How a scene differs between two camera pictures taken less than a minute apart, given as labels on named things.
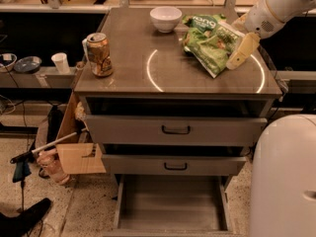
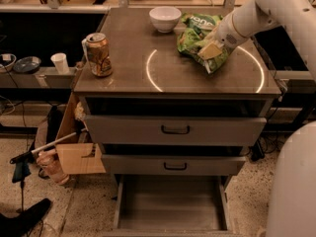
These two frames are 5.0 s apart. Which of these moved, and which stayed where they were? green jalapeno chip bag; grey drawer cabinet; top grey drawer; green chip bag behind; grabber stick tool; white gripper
Moved: green jalapeno chip bag; white gripper
Stayed: top grey drawer; green chip bag behind; grey drawer cabinet; grabber stick tool
